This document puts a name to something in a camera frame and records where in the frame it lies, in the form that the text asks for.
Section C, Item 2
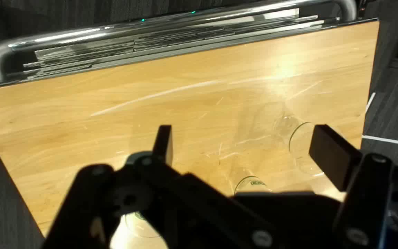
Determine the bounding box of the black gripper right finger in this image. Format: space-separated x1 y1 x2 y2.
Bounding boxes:
309 125 362 191

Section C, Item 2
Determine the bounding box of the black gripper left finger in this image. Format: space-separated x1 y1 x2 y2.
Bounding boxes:
152 125 173 165

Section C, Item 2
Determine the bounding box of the clear plastic cup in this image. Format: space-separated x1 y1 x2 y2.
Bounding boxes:
230 104 311 194

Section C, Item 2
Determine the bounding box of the chrome cart handle bar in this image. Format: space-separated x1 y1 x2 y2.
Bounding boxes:
0 0 358 86

